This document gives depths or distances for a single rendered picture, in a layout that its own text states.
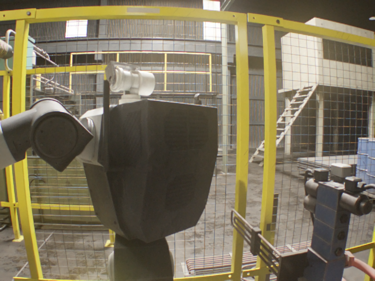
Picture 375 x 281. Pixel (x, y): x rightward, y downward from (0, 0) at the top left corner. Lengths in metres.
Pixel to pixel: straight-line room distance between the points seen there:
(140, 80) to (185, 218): 0.36
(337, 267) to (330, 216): 0.13
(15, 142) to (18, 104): 0.83
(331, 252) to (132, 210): 0.44
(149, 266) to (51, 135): 0.34
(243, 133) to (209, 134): 0.71
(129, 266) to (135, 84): 0.44
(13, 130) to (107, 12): 0.91
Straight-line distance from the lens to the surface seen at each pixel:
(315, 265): 0.66
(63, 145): 0.47
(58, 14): 1.36
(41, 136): 0.46
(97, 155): 0.52
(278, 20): 1.45
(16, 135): 0.51
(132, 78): 0.65
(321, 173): 0.62
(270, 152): 1.32
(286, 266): 0.66
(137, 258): 0.59
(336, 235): 0.60
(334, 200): 0.58
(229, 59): 11.87
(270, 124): 1.32
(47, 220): 3.39
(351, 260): 0.69
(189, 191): 0.55
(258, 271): 1.56
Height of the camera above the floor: 1.27
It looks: 4 degrees down
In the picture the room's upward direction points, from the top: straight up
